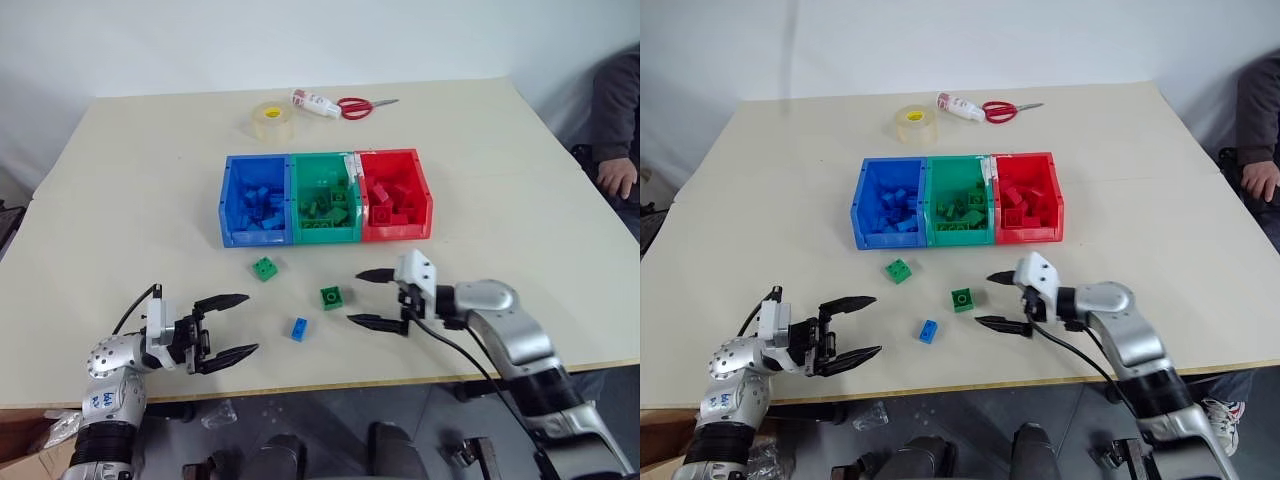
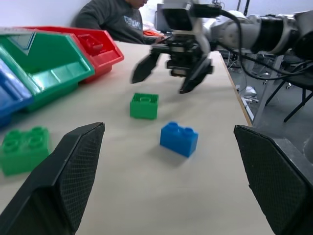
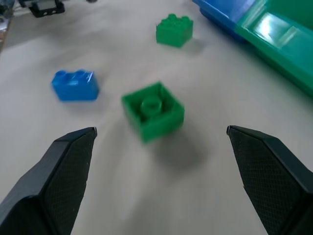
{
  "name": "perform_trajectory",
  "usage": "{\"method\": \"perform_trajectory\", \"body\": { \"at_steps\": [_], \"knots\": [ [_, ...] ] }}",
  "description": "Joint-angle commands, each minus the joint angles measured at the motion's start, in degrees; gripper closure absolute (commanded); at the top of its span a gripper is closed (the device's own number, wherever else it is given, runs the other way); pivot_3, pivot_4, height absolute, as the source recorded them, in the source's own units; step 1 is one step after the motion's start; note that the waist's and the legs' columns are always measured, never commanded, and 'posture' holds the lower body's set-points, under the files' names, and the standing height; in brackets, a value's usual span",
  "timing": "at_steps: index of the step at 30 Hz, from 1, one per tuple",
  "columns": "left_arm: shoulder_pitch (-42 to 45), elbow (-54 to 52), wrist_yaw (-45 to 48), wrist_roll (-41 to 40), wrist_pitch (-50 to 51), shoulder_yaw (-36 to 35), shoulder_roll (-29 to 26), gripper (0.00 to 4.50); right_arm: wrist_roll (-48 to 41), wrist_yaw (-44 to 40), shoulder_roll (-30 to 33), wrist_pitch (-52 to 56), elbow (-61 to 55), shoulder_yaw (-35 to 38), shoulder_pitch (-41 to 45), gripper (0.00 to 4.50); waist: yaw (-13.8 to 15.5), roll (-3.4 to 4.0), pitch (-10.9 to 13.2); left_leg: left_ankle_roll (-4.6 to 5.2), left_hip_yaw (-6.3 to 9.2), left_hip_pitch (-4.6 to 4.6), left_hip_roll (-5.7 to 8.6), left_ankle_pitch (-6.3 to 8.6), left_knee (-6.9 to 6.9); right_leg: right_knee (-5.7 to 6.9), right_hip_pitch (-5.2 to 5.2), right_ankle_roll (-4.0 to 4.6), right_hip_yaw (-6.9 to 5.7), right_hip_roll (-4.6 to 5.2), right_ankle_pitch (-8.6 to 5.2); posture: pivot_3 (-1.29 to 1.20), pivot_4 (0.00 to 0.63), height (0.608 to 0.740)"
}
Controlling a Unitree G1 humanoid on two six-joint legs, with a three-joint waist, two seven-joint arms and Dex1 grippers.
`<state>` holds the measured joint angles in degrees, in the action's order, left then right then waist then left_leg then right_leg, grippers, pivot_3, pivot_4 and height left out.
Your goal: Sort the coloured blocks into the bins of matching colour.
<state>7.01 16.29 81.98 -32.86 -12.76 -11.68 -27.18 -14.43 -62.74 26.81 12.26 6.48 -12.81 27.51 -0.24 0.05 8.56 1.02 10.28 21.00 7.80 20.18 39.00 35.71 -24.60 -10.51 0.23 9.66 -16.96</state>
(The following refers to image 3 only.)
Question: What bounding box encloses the blue toy block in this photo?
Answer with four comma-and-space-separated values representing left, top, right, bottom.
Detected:
50, 70, 100, 102

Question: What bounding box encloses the green plastic bin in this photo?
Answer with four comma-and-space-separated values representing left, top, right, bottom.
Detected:
235, 0, 313, 94

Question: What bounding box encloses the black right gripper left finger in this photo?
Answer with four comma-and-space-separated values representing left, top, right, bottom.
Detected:
0, 126, 98, 235

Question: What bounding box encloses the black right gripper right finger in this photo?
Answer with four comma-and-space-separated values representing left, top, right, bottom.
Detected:
226, 125, 313, 235

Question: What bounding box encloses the blue plastic bin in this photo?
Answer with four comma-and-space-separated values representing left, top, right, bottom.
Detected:
192, 0, 260, 45

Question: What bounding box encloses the green toy block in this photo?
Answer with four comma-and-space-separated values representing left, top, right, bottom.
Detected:
156, 13, 194, 48
121, 81, 185, 145

